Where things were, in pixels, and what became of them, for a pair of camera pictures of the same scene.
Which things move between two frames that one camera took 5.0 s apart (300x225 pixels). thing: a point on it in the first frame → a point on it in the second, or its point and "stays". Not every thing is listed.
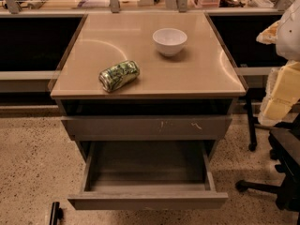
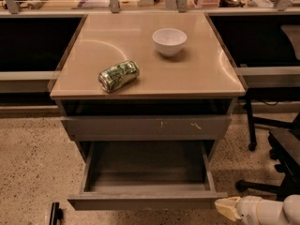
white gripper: (290, 37) → (248, 209)
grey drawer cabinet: (187, 98) stays
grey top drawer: (192, 127) stays
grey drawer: (146, 175) stays
